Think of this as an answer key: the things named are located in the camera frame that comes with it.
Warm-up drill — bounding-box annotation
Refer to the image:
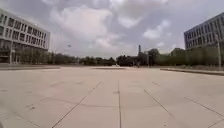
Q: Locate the white building with window grid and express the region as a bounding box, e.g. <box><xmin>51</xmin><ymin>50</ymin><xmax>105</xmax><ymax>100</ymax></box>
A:
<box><xmin>0</xmin><ymin>8</ymin><xmax>52</xmax><ymax>64</ymax></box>

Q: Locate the grey building with window grid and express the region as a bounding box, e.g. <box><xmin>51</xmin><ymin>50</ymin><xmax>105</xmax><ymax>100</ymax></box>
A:
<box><xmin>183</xmin><ymin>12</ymin><xmax>224</xmax><ymax>52</ymax></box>

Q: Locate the row of trees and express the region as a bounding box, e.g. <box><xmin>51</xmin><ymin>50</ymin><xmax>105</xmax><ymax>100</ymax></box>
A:
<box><xmin>0</xmin><ymin>45</ymin><xmax>224</xmax><ymax>68</ymax></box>

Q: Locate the tall dark tower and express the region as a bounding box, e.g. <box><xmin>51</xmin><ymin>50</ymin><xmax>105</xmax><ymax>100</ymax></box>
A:
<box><xmin>137</xmin><ymin>44</ymin><xmax>143</xmax><ymax>56</ymax></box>

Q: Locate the beige stone slab plaza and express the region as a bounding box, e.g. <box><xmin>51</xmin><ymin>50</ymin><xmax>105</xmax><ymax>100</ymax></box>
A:
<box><xmin>0</xmin><ymin>66</ymin><xmax>224</xmax><ymax>128</ymax></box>

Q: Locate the lamp pole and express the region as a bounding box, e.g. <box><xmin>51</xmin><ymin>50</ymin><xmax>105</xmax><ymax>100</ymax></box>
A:
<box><xmin>215</xmin><ymin>33</ymin><xmax>222</xmax><ymax>70</ymax></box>

